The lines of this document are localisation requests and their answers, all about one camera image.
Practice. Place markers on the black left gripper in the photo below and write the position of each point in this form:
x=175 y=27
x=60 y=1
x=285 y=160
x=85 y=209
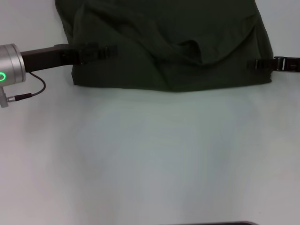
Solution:
x=47 y=57

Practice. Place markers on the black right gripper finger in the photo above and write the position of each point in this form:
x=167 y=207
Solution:
x=276 y=63

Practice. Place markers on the dark green printed t-shirt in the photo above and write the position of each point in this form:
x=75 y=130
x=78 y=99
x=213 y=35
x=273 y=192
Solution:
x=164 y=35

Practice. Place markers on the dark rounded robot base edge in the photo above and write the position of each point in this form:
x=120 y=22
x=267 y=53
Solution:
x=211 y=223

